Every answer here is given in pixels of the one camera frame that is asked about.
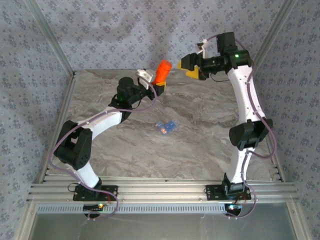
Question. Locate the orange pill bottle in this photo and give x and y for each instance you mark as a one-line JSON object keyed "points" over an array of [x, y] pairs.
{"points": [[162, 71]]}

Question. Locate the small blue toy block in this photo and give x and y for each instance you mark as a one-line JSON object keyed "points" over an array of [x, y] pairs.
{"points": [[170, 126]]}

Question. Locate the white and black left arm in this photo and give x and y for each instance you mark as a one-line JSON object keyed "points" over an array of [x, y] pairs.
{"points": [[105, 121]]}

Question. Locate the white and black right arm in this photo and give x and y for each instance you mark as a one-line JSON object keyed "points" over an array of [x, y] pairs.
{"points": [[243, 95]]}

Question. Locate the small orange pill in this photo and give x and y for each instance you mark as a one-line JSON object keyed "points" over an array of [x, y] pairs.
{"points": [[164, 130]]}

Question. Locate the small controller circuit board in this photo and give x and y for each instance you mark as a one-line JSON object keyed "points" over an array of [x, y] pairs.
{"points": [[233, 207], [92, 207]]}

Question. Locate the aluminium frame post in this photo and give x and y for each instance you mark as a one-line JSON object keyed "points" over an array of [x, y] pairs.
{"points": [[272, 37], [50, 37]]}

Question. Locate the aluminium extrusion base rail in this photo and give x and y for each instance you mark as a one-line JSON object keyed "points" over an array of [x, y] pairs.
{"points": [[162, 190]]}

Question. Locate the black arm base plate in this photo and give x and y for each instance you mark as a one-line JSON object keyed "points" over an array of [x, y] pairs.
{"points": [[212, 192], [110, 192]]}

